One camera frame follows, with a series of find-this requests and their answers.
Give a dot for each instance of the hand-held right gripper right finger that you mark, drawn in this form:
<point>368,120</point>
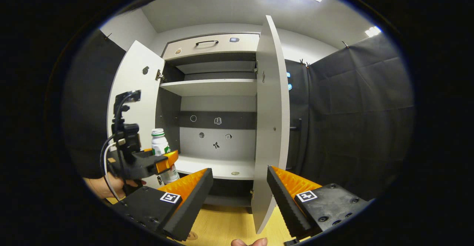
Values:
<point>287,205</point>

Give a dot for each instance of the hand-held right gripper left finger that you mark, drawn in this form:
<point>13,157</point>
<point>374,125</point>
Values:
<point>192,205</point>

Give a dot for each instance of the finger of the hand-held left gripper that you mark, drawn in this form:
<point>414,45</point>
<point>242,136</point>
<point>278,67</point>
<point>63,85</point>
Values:
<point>166,162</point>

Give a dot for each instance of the white bottle with green label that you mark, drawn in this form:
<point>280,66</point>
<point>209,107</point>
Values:
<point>159,144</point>

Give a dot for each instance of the grey cabinet door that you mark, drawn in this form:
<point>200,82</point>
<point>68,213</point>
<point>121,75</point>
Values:
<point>268,109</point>
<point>133,79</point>

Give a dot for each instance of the grey cabinet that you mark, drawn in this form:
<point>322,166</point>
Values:
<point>218,164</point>

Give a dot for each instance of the grey cabinet shelf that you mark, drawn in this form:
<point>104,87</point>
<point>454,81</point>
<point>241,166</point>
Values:
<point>211,86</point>

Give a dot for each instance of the black backdrop cloth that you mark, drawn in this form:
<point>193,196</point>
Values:
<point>351,109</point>

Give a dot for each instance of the small ceiling light panel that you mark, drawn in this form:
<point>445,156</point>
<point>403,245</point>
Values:
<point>373,31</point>

